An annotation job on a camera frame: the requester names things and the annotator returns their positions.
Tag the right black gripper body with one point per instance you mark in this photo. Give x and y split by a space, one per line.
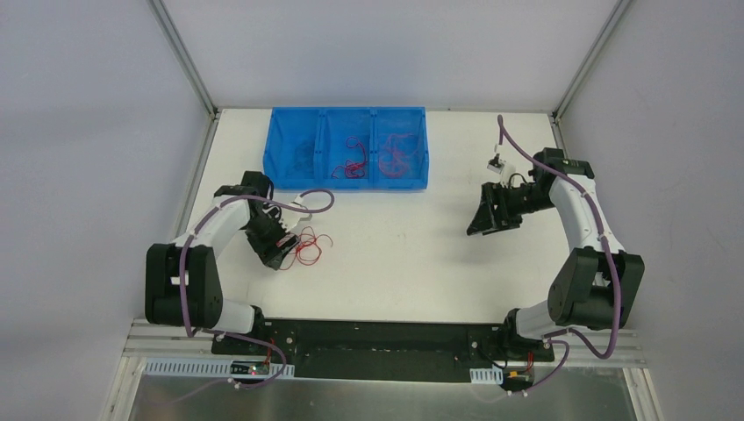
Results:
503 206

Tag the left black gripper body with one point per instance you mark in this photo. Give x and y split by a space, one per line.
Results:
270 239

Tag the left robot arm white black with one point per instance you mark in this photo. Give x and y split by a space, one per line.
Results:
182 281

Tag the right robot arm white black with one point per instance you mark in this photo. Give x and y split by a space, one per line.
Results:
597 284

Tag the blue three-compartment plastic bin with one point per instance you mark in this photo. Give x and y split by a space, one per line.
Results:
365 148

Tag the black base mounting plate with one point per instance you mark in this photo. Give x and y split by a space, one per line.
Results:
385 351

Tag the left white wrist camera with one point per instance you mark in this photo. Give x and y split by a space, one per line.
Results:
291 218

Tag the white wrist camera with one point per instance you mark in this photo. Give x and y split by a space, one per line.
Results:
501 167
291 218

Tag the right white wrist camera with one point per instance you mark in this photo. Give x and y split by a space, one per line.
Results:
501 167

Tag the right white slotted cable duct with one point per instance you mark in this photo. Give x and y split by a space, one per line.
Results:
486 376

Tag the white slotted cable duct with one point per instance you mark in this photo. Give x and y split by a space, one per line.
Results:
486 376
250 370

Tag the left white slotted cable duct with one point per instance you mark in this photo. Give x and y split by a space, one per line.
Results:
250 370

